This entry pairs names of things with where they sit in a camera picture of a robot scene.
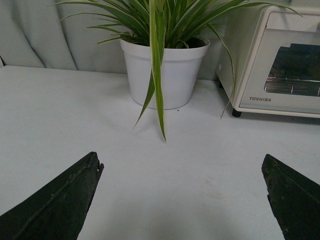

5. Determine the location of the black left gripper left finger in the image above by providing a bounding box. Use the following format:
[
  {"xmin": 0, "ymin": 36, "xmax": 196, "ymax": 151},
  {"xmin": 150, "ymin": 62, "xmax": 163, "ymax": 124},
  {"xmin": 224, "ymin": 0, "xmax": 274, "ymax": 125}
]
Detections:
[{"xmin": 0, "ymin": 152, "xmax": 104, "ymax": 240}]

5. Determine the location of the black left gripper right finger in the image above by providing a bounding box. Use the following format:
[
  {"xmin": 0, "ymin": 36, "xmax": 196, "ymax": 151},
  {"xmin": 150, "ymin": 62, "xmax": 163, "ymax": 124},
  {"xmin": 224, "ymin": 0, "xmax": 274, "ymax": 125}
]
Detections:
[{"xmin": 261, "ymin": 154, "xmax": 320, "ymax": 240}]

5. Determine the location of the cream Toshiba toaster oven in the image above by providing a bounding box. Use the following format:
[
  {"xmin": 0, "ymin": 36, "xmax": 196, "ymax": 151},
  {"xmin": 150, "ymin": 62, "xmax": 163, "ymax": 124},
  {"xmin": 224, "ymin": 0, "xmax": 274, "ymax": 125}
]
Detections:
[{"xmin": 216, "ymin": 3, "xmax": 320, "ymax": 118}]

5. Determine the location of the white plastic flower pot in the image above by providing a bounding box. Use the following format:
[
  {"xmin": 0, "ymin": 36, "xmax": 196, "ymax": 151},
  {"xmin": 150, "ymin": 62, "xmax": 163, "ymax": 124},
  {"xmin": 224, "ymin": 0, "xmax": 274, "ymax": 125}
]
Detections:
[{"xmin": 120, "ymin": 37, "xmax": 210, "ymax": 110}]

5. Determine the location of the grey fabric backdrop curtain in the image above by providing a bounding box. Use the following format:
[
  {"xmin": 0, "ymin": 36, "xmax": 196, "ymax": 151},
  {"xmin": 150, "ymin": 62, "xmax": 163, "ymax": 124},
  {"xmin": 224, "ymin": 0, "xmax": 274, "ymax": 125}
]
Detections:
[{"xmin": 0, "ymin": 0, "xmax": 320, "ymax": 82}]

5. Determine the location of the green striped spider plant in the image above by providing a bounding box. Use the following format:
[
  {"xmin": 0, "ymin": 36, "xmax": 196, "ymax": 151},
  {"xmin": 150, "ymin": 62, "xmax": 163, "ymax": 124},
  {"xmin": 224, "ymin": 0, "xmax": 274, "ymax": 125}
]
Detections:
[{"xmin": 57, "ymin": 0, "xmax": 297, "ymax": 136}]

